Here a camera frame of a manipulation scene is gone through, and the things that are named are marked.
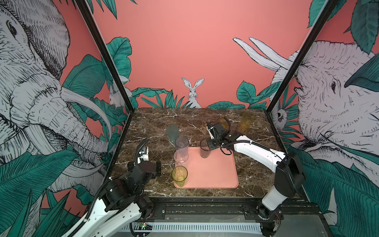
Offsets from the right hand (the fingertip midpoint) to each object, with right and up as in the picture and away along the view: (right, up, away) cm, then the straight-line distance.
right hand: (208, 140), depth 86 cm
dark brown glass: (-2, -4, -3) cm, 6 cm away
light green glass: (-17, -20, -2) cm, 26 cm away
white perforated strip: (-10, -41, -16) cm, 45 cm away
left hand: (-30, -7, -17) cm, 35 cm away
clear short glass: (-17, -11, +4) cm, 20 cm away
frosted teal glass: (-24, +3, +19) cm, 31 cm away
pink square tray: (+6, -19, +2) cm, 20 cm away
